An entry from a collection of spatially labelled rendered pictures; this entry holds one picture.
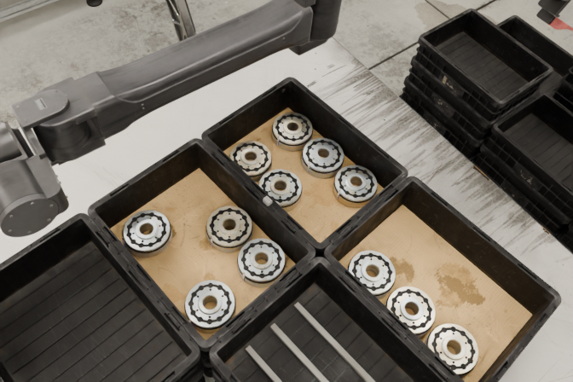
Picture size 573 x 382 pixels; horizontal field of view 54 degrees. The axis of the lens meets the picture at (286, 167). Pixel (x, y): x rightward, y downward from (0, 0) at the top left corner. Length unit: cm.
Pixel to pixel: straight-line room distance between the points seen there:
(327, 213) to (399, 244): 18
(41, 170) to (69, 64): 226
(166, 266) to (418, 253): 56
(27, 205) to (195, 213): 74
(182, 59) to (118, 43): 224
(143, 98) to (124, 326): 65
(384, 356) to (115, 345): 54
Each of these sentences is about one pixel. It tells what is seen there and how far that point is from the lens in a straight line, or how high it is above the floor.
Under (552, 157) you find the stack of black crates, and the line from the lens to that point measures 225.
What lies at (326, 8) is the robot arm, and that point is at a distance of 78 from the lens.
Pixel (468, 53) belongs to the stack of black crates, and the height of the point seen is 49.
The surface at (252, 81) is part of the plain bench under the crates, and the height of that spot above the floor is 70.
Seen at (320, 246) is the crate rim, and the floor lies 93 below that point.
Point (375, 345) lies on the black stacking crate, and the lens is 121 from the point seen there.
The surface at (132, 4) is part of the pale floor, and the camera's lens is 313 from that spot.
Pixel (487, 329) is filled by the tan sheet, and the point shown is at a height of 83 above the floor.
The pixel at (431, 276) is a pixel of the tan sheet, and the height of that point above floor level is 83.
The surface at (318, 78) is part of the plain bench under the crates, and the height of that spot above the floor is 70.
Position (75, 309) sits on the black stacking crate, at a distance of 126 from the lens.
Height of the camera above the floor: 196
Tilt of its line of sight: 55 degrees down
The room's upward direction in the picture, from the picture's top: 6 degrees clockwise
